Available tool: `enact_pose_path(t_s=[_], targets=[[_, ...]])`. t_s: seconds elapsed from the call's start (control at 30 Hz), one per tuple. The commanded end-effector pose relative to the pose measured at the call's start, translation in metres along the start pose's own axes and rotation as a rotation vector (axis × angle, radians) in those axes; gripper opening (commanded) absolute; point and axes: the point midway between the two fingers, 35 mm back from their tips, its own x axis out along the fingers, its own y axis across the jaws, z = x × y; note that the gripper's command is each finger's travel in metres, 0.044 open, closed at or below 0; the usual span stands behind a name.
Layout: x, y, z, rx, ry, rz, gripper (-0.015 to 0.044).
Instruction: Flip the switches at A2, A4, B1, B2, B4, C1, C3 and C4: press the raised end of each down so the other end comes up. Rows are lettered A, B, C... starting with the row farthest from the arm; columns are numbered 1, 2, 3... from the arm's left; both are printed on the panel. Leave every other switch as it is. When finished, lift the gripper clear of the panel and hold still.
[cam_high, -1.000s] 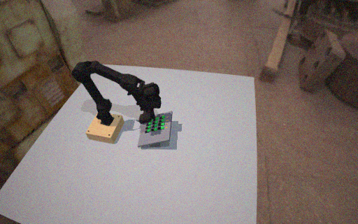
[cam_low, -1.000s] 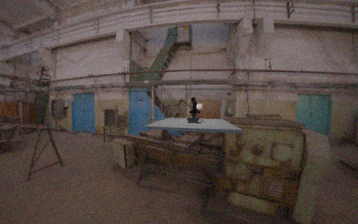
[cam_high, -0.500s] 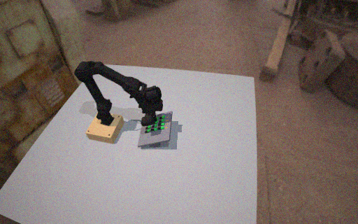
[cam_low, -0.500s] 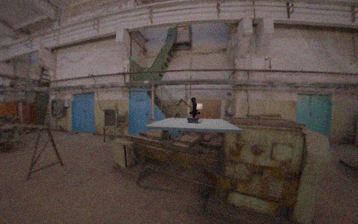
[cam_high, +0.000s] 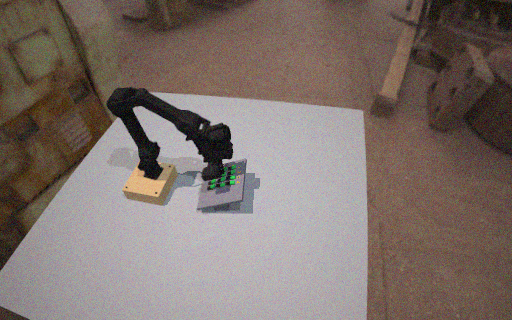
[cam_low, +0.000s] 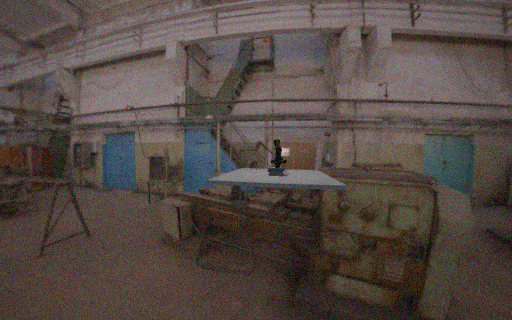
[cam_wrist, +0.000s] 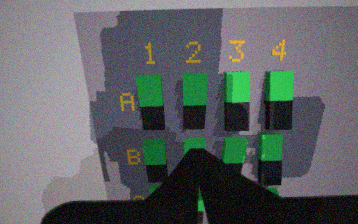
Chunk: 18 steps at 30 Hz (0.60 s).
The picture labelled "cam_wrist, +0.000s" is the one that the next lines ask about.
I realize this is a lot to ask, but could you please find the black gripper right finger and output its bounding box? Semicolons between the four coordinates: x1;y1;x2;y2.
197;148;358;224

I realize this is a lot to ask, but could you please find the grey switch panel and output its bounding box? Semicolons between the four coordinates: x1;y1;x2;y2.
73;6;358;201

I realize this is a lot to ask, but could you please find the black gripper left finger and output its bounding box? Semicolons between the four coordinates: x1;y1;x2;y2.
41;148;199;224

